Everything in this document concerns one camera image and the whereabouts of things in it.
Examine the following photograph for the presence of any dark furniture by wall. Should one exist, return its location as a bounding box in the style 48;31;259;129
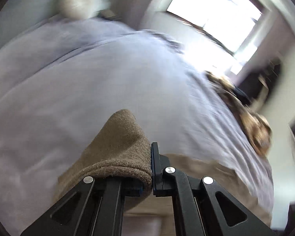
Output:
237;58;282;112

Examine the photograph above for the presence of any brown patterned cloth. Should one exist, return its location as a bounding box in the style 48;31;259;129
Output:
205;71;272;159

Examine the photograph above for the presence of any tan knitted sweater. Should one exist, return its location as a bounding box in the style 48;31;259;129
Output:
53;109;272;225

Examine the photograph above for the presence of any round white cushion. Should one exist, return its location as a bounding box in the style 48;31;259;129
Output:
57;0;110;21

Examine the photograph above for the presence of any lavender plush bed blanket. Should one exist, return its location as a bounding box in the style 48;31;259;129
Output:
0;18;274;235

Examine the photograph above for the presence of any bright window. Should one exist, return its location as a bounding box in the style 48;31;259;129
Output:
167;0;264;54

